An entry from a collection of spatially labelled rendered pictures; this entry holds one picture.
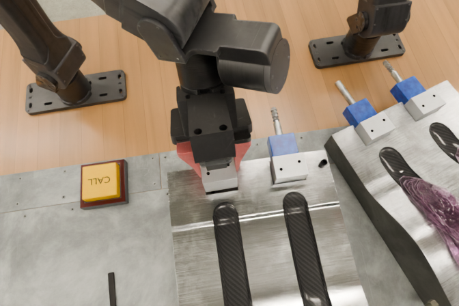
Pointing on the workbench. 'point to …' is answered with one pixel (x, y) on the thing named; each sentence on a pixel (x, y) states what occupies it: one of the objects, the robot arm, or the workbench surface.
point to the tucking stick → (111, 289)
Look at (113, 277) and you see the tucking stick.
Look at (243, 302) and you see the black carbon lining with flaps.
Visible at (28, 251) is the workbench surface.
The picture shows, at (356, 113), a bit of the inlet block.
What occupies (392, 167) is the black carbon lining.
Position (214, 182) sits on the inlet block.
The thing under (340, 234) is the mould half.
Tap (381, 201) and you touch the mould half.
